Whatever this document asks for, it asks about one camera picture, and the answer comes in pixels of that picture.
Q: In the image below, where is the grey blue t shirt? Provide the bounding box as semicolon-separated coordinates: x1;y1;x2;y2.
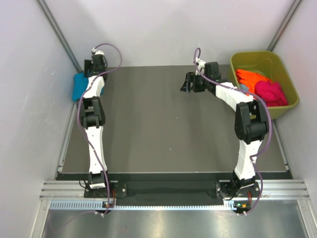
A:
239;84;249;92

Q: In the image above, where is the grey slotted cable duct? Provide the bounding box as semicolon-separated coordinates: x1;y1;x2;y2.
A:
50;200;250;211

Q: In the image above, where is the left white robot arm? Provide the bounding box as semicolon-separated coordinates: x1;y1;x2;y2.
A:
78;51;112;198

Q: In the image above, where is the left corner aluminium post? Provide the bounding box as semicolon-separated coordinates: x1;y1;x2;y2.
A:
35;0;82;72

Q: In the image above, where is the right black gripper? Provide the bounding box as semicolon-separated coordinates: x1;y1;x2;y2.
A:
180;72;210;94

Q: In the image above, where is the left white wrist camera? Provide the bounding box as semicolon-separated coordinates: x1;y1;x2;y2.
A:
91;49;105;56

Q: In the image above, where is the olive green plastic bin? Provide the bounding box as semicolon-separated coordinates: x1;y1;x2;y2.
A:
228;51;299;119

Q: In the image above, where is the magenta t shirt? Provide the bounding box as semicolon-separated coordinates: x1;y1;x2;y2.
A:
255;81;288;107

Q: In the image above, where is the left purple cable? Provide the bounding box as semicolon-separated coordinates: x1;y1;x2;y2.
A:
77;43;122;216

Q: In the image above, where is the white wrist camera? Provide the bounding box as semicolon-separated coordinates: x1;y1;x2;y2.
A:
91;49;105;56
195;57;206;75

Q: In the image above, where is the purple cable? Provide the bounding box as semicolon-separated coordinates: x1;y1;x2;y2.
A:
77;43;122;216
193;48;273;215

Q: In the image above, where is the orange t shirt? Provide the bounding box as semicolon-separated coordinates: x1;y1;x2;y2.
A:
235;69;273;94

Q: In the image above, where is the right corner aluminium post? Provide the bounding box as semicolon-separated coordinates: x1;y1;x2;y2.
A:
267;0;304;52

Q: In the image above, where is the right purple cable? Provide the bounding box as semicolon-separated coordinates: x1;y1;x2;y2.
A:
193;48;273;215

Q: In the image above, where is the aluminium frame rail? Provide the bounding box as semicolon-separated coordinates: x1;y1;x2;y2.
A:
40;179;310;200

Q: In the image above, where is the corner aluminium post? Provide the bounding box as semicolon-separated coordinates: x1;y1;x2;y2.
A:
267;0;304;52
35;0;82;72

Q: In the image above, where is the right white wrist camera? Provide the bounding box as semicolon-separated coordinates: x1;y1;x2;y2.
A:
195;57;206;75

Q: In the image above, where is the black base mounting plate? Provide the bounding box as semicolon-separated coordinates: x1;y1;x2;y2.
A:
84;179;261;199

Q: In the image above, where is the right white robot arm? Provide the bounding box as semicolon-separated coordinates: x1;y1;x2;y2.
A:
180;59;269;200

